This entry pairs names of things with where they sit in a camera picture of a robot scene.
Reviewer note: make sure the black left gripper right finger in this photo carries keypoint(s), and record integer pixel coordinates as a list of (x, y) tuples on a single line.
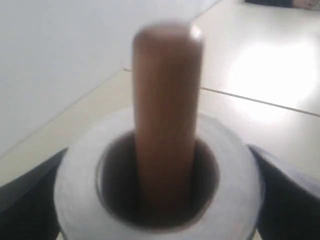
[(291, 205)]

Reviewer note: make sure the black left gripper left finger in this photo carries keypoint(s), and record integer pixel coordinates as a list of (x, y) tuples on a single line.
[(27, 209)]

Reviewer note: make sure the white printed paper towel roll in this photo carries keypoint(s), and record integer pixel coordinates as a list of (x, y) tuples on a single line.
[(121, 181)]

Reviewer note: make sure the wooden paper towel holder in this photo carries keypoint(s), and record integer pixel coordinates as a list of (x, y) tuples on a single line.
[(166, 70)]

